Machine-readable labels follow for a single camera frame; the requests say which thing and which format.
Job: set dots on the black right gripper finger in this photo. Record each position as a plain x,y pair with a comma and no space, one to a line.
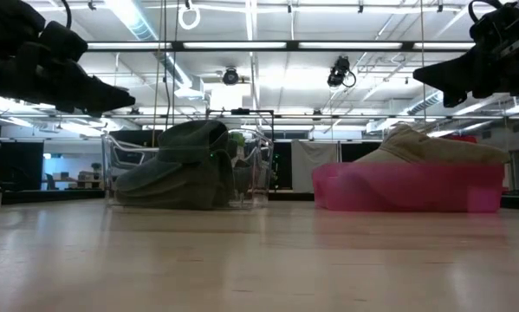
454,99
447,73

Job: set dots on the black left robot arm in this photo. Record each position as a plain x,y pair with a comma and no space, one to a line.
8,21

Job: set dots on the black computer monitor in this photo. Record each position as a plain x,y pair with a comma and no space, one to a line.
133,136

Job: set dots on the pink plastic bin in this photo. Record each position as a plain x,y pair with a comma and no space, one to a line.
408,188

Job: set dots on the round black ceiling lamp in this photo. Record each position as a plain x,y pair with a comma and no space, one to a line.
230,76

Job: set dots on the green potted plant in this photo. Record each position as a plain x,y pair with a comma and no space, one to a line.
238,139

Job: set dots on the white hanging cloth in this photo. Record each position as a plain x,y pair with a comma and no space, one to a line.
313,167

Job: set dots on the clear plastic bin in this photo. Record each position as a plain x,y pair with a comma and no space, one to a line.
259,190

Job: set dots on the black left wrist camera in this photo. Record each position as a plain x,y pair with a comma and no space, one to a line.
64,41

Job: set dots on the black overhead camera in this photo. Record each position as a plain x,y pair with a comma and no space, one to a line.
339,71

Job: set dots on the black frame crossbar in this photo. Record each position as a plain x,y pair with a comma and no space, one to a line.
291,45

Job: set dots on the black horizontal rail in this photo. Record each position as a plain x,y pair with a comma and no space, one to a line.
293,116

